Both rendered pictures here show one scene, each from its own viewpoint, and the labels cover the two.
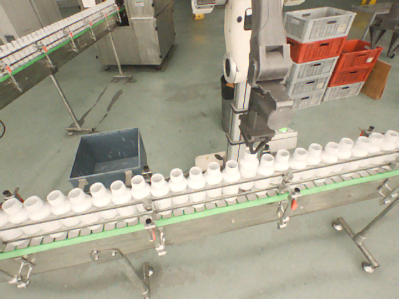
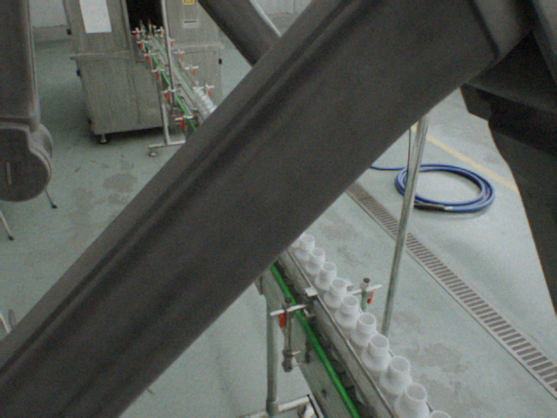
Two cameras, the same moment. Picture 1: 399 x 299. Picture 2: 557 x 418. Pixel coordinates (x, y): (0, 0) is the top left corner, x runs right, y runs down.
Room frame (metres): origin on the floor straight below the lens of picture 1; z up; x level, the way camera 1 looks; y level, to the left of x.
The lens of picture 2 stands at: (0.82, 0.04, 1.83)
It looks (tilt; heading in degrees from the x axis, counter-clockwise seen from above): 32 degrees down; 260
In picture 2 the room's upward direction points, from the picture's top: straight up
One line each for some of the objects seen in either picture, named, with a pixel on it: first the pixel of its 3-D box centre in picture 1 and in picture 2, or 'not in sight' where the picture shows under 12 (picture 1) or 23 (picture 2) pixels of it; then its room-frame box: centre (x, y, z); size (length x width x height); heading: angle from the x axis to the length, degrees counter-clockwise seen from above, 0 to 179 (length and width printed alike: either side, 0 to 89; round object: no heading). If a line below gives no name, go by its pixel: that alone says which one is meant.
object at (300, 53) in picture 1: (310, 44); not in sight; (2.66, -1.43, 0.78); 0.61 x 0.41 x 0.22; 106
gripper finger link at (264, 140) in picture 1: (254, 139); not in sight; (0.45, -0.17, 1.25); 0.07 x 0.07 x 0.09; 10
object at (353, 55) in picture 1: (347, 54); not in sight; (2.87, -2.11, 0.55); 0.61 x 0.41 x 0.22; 103
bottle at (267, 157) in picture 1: (262, 174); not in sight; (0.46, -0.22, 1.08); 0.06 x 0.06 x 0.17
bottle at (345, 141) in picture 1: (337, 158); (373, 369); (0.52, -0.51, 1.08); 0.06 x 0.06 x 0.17
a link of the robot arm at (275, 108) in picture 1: (273, 92); not in sight; (0.42, -0.18, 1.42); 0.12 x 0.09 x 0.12; 9
